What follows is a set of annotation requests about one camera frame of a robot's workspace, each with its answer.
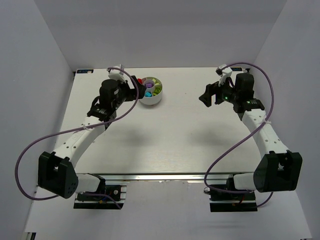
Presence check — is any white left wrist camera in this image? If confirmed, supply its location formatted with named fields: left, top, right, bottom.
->
left=107, top=68, right=128, bottom=83

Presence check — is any teal lego brick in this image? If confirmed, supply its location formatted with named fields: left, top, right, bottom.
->
left=145, top=92, right=153, bottom=98

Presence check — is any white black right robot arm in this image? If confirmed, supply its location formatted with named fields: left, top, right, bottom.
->
left=199, top=73, right=303, bottom=194

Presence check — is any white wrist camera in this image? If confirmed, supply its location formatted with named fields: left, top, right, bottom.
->
left=215, top=64, right=233, bottom=87
left=107, top=68, right=128, bottom=83

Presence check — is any purple lego brick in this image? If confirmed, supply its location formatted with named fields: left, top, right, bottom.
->
left=145, top=82, right=154, bottom=88

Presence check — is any white round divided container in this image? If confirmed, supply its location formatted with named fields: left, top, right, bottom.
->
left=139, top=76, right=163, bottom=106

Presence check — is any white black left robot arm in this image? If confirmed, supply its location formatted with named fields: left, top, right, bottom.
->
left=38, top=77, right=146, bottom=199

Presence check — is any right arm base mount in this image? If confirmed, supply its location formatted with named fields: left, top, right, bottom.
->
left=204, top=188, right=258, bottom=213

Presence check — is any light green upturned lego brick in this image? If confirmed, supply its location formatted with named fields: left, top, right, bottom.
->
left=154, top=86, right=162, bottom=94

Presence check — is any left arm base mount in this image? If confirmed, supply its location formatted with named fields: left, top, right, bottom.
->
left=73, top=184, right=127, bottom=210

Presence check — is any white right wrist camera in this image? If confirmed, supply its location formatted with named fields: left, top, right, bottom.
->
left=215, top=64, right=233, bottom=87

